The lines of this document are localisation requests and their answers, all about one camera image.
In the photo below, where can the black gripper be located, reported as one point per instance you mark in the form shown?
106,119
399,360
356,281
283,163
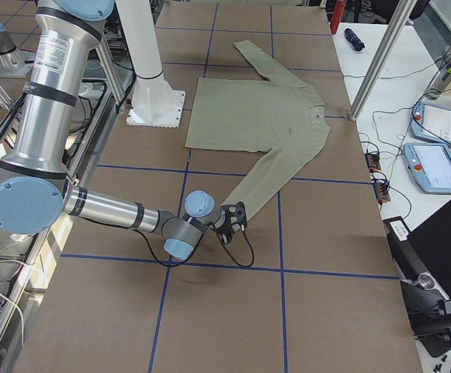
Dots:
226,234

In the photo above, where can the olive green long-sleeve shirt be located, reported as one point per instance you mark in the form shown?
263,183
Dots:
280,116

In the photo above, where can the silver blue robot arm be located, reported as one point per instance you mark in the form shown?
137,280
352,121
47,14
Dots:
34,185

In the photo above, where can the lower orange black electronics box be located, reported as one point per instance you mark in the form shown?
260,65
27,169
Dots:
381,190

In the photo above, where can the orange black electronics box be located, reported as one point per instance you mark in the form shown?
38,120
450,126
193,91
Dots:
373,162
381,190

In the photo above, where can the upper orange black electronics box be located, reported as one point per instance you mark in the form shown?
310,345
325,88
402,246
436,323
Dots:
373,162

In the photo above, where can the black box with label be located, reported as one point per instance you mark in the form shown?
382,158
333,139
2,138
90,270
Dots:
401,250

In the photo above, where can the lower blue teach pendant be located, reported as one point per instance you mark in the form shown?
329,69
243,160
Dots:
429,166

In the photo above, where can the blue teach pendant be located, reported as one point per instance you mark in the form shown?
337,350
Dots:
429,166
431,122

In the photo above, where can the folded dark blue umbrella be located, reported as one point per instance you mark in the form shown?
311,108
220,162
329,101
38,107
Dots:
354,40

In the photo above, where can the upper blue teach pendant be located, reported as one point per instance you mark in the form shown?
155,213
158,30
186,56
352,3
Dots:
431,122

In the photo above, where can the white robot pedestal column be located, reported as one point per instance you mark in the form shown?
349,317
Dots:
154,102

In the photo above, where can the aluminium side frame rack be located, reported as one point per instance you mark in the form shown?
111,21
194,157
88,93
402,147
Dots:
27,262

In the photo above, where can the aluminium frame post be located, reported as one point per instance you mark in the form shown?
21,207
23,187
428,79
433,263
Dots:
392,33

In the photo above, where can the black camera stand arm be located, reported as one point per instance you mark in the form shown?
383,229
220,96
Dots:
429,313

